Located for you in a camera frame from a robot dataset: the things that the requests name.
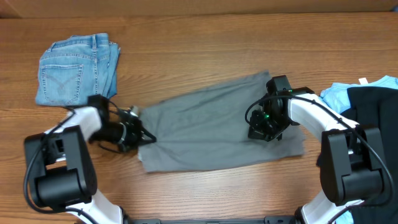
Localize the grey shorts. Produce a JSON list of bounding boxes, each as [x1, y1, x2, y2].
[[138, 71, 305, 172]]

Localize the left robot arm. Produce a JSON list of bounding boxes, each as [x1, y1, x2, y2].
[[23, 95, 157, 224]]

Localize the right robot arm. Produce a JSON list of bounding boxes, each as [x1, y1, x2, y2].
[[244, 75, 396, 224]]

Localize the light blue t-shirt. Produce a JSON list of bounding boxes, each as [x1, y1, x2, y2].
[[320, 75, 397, 114]]

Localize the folded blue denim jeans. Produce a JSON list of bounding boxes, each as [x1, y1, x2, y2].
[[35, 33, 121, 106]]

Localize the black garment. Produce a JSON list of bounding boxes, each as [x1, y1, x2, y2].
[[342, 86, 397, 224]]

